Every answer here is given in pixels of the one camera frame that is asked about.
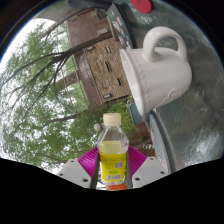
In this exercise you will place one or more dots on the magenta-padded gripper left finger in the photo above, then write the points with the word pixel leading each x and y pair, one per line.
pixel 86 163

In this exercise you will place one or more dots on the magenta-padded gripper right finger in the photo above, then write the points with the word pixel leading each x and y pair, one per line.
pixel 137 161

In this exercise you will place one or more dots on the yellow-labelled clear drink bottle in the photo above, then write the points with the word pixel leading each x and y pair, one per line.
pixel 113 163

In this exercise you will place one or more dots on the blue yellow striped cone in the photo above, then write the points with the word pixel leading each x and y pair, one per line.
pixel 148 146

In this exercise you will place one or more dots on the green plant in teal pot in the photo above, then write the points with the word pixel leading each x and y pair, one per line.
pixel 135 113

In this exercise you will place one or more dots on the white ceramic mug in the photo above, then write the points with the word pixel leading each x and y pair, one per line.
pixel 160 76

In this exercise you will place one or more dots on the dark-trunked tall tree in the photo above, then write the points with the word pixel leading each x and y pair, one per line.
pixel 83 46

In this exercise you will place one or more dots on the dark laptop with stickers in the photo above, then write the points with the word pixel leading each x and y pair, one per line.
pixel 119 26

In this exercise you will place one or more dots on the flat round red coaster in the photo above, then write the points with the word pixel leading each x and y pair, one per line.
pixel 141 5

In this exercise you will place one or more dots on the wooden lamp post, globe light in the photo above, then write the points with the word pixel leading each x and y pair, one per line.
pixel 97 127

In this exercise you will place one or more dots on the dark wall lantern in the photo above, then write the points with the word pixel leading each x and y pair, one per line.
pixel 102 31
pixel 107 96

